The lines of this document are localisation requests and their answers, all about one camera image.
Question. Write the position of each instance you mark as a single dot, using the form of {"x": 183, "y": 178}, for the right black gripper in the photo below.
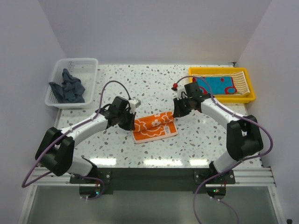
{"x": 178, "y": 111}

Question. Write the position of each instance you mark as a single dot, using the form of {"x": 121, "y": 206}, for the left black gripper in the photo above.
{"x": 130, "y": 125}

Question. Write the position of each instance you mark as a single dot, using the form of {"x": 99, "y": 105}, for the red patterned towel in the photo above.
{"x": 220, "y": 85}

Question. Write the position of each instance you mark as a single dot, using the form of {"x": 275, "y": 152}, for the orange white patterned cloth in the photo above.
{"x": 154, "y": 127}

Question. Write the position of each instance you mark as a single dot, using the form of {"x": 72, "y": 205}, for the yellow striped Doraemon towel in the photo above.
{"x": 239, "y": 82}

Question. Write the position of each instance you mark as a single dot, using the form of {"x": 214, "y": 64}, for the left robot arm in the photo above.
{"x": 56, "y": 151}

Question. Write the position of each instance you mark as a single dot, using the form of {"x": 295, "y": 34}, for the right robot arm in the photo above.
{"x": 243, "y": 137}

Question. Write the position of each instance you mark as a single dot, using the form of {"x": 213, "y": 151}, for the yellow plastic tray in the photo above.
{"x": 217, "y": 70}

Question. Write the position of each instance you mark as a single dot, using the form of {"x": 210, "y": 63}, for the dark grey towel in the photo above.
{"x": 70, "y": 91}

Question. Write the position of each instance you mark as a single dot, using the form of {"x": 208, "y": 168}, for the white plastic laundry basket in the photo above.
{"x": 84, "y": 69}

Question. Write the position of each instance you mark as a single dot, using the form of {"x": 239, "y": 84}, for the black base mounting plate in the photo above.
{"x": 142, "y": 179}

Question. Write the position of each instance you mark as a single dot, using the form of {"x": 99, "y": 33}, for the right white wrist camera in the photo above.
{"x": 181, "y": 93}

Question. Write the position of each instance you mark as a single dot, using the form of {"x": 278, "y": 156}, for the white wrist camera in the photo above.
{"x": 181, "y": 93}
{"x": 134, "y": 103}

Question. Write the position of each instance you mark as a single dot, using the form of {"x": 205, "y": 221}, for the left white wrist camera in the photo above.
{"x": 134, "y": 103}

